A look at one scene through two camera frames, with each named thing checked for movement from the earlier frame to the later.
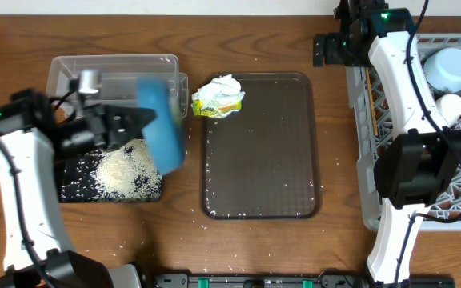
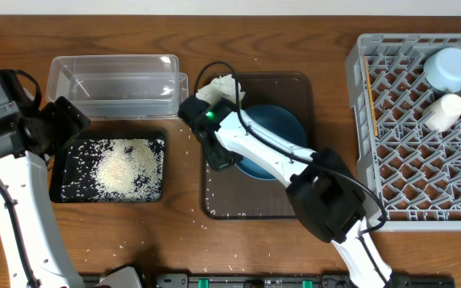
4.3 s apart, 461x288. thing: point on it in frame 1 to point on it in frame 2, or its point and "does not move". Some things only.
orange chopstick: x=372 y=107 does not move
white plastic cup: x=450 y=106 does not move
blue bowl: x=162 y=131 to x=278 y=124
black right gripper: x=331 y=40 to x=218 y=163
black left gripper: x=103 y=128 to x=71 y=120
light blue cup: x=449 y=70 does not move
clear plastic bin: x=119 y=76 does not move
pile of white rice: x=126 y=171 does not move
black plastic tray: x=122 y=174 does not move
